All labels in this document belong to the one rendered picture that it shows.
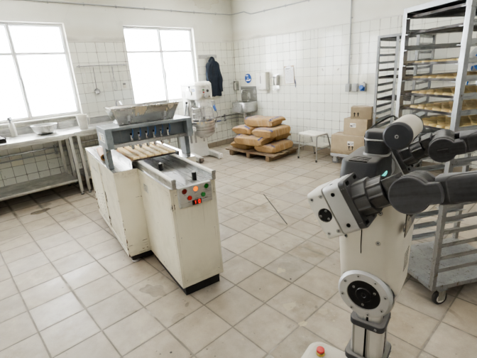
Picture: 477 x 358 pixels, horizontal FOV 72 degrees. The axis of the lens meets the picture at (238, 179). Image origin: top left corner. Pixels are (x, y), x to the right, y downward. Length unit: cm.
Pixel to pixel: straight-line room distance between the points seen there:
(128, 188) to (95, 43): 354
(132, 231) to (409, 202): 246
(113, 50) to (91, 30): 42
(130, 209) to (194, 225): 74
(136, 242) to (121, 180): 57
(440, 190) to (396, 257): 34
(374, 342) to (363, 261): 33
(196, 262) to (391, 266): 164
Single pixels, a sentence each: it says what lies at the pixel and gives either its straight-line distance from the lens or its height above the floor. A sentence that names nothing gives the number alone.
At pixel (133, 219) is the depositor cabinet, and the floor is 42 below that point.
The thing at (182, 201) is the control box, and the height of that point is 75.
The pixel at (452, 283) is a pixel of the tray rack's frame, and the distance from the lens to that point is 260.
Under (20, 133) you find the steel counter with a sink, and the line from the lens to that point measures 556.
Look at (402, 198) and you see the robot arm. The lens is 74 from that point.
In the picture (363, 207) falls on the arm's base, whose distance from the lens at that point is 79.
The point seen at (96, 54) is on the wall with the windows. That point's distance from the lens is 593.
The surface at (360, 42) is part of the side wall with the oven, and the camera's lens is 570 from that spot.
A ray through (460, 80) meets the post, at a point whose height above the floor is 141.
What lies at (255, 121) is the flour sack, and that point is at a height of 63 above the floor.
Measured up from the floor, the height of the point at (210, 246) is 34.
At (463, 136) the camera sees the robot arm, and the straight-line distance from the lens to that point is 118.
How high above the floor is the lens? 153
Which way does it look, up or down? 18 degrees down
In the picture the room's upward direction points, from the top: 4 degrees counter-clockwise
